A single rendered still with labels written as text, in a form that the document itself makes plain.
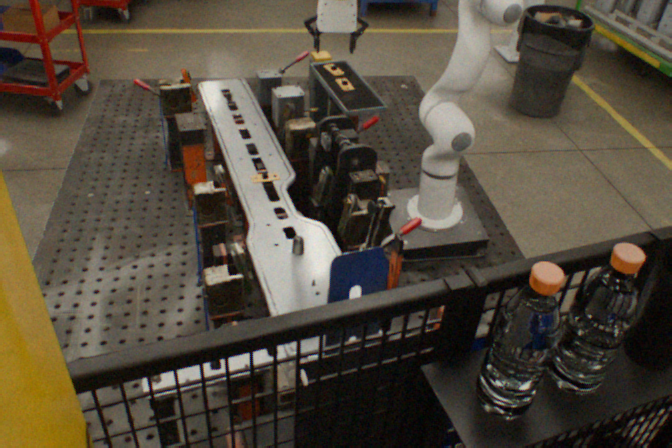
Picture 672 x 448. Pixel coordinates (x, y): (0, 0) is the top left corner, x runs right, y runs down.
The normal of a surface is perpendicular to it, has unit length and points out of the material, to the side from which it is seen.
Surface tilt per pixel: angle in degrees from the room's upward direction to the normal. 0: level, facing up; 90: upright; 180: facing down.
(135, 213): 0
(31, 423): 90
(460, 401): 0
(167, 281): 0
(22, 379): 90
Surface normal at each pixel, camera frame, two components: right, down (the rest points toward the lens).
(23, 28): 0.04, 0.59
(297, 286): 0.06, -0.81
